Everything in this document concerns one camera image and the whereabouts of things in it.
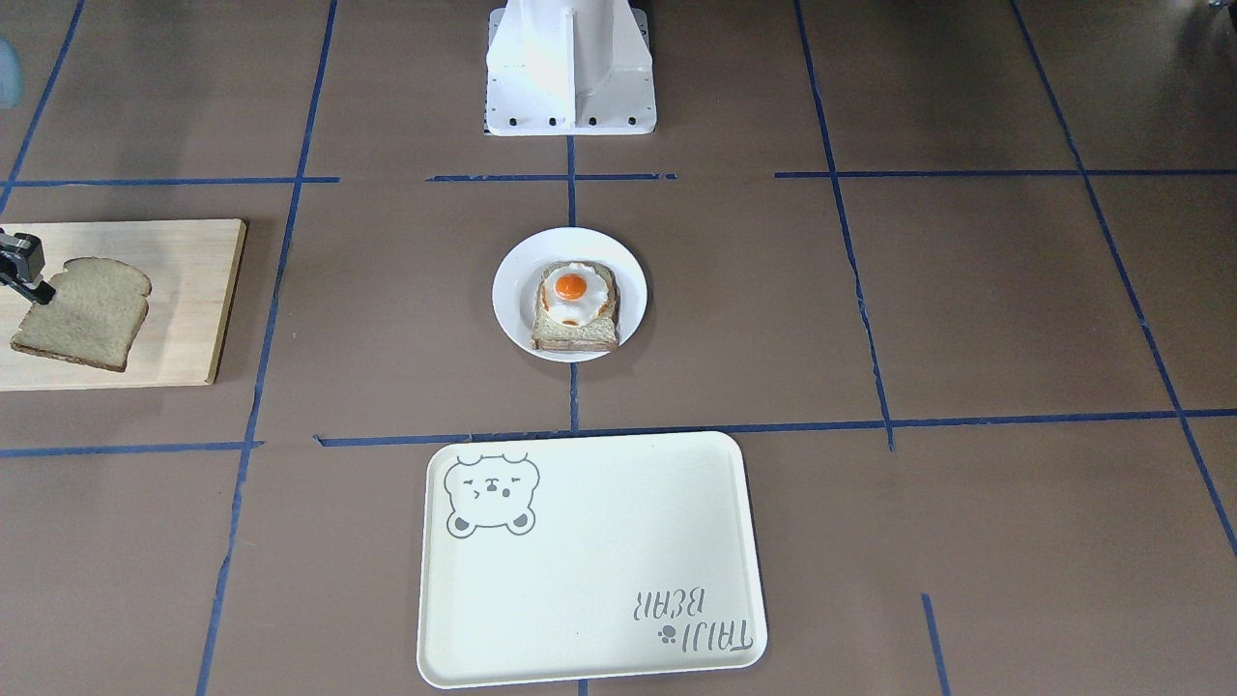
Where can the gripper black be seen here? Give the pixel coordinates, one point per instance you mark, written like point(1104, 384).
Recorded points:
point(23, 261)

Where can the bread slice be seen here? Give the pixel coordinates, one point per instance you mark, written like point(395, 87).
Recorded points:
point(597, 336)
point(93, 319)

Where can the white round plate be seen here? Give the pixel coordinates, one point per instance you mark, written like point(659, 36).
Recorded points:
point(515, 283)

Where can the bread slice under egg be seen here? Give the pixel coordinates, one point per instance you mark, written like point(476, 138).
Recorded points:
point(597, 336)

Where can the wooden cutting board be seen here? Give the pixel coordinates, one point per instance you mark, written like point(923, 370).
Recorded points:
point(192, 265)

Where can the fried egg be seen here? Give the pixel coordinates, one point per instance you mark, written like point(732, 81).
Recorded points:
point(575, 294)

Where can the cream bear tray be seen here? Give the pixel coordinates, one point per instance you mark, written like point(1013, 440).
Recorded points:
point(603, 557)

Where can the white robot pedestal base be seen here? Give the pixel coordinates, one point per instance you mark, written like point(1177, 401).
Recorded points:
point(569, 68)

